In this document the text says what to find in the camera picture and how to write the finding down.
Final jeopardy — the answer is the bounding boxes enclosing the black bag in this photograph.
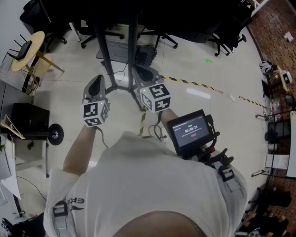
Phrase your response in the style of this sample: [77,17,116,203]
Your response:
[136,44,158,68]

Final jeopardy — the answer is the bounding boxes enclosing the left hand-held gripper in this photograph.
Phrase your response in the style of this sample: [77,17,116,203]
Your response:
[80,75,111,128]

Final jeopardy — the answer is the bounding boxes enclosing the wooden clothes hanger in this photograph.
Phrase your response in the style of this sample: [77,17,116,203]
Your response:
[0,114,26,141]

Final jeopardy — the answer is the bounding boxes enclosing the grey shoulder strap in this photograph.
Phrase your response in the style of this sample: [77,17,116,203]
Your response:
[53,200,69,237]
[217,165,242,193]

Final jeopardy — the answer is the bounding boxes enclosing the white desk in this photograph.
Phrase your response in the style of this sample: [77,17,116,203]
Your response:
[12,138,49,179]

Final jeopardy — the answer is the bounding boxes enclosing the clear plastic box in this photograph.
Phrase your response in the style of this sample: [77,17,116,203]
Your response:
[0,53,15,79]

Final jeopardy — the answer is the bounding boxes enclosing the yellow black hazard tape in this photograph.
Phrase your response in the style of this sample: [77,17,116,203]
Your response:
[138,108,148,137]
[160,75,267,109]

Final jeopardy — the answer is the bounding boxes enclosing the person's head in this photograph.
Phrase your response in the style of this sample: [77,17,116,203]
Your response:
[113,210,209,237]

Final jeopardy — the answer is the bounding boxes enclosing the person's left forearm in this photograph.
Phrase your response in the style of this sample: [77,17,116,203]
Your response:
[62,125,104,176]

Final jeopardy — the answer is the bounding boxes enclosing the black cabinet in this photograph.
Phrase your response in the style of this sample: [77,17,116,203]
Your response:
[11,102,51,140]

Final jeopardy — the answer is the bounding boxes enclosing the black router with antennas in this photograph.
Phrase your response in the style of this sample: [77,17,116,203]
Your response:
[6,34,33,62]

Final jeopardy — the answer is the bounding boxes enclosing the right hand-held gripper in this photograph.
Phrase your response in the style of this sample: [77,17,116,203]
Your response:
[132,64,171,113]

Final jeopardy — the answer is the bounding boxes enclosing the black TV stand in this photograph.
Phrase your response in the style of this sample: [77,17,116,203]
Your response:
[92,13,151,112]

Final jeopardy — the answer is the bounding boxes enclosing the white helmet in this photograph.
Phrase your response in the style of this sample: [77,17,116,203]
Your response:
[259,60,274,75]

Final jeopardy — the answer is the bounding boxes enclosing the wooden stool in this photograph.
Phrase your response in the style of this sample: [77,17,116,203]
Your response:
[277,65,294,93]

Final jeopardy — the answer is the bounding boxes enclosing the black office chair grey headrest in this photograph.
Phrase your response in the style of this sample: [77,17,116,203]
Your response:
[80,19,125,49]

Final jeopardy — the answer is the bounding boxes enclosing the round wooden table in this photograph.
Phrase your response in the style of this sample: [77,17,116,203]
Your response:
[11,31,66,90]

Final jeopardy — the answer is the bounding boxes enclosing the person's white t-shirt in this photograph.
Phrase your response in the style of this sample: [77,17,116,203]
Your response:
[43,131,248,237]

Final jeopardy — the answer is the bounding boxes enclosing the large black television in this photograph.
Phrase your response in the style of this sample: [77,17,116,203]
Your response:
[39,0,253,44]

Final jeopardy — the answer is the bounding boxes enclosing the person's right forearm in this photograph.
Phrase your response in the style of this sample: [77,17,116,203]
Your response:
[159,108,183,127]

